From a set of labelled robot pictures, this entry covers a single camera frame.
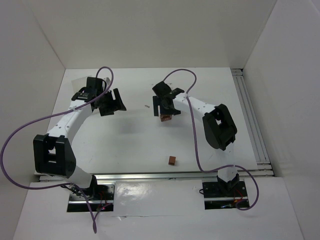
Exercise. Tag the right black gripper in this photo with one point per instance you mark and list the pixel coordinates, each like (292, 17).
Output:
(164, 110)

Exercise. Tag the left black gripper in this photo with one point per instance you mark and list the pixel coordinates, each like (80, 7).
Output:
(110, 103)

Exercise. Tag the brown wood block notched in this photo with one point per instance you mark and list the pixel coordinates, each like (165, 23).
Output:
(165, 117)

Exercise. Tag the white cardboard box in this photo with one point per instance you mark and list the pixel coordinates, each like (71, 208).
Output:
(78, 84)

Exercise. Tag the brown wood block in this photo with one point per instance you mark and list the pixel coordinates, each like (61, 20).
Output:
(172, 160)

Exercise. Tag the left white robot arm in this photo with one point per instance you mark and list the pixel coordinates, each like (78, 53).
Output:
(53, 154)

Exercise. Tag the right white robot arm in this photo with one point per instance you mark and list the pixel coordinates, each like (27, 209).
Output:
(218, 125)

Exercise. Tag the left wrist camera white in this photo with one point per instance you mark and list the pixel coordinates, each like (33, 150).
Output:
(107, 81)

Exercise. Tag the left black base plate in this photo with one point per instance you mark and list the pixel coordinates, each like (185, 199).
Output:
(104, 194)

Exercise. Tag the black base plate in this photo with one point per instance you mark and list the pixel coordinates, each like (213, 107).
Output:
(104, 194)
(213, 190)

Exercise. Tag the aluminium front rail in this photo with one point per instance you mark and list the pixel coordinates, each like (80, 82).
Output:
(163, 176)

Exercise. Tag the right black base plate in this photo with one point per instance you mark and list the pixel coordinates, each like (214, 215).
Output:
(213, 190)

